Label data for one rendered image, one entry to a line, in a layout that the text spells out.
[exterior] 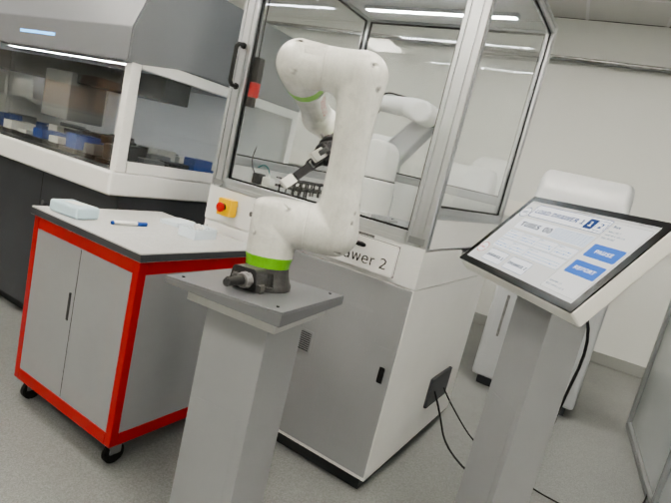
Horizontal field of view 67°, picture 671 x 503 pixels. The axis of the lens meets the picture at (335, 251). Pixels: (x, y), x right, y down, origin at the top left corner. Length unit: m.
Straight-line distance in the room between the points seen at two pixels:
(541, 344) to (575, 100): 3.73
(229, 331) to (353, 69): 0.74
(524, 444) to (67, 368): 1.51
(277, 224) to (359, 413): 0.88
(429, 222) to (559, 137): 3.31
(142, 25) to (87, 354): 1.33
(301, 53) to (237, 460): 1.06
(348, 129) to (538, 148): 3.74
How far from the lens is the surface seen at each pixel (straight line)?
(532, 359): 1.47
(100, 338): 1.86
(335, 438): 2.02
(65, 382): 2.06
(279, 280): 1.36
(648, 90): 5.02
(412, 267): 1.74
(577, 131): 4.94
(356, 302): 1.85
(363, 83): 1.29
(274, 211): 1.33
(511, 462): 1.57
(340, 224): 1.30
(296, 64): 1.31
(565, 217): 1.54
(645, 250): 1.29
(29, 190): 3.06
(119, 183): 2.40
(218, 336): 1.41
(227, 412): 1.45
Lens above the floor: 1.16
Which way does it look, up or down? 10 degrees down
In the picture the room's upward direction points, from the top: 13 degrees clockwise
